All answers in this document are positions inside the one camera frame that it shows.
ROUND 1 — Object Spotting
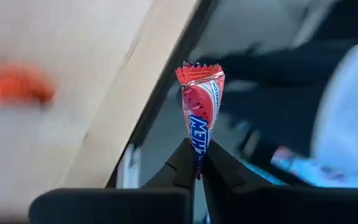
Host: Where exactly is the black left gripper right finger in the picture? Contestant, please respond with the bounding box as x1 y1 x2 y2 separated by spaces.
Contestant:
201 139 358 224

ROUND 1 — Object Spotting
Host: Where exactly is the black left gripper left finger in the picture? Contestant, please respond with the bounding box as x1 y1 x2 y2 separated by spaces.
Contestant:
28 138 196 224

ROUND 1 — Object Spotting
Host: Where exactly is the red Hi-Chew candy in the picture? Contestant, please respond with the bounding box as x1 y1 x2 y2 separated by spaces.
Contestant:
175 61 226 180

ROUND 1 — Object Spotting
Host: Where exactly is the orange Reese's candy packet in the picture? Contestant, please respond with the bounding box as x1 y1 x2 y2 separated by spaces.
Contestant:
0 60 56 105

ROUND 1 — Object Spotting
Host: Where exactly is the backlit keyboard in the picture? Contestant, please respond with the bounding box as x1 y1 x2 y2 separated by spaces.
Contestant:
239 146 347 187

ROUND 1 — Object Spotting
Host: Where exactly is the dark grey desk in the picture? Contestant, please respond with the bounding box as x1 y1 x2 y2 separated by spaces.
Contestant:
194 39 357 159

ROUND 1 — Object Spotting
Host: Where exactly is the person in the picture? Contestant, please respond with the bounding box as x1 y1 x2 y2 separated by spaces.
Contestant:
310 39 358 187

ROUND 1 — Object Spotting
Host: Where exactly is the black aluminium table frame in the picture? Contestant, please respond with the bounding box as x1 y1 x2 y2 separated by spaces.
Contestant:
105 0 222 189

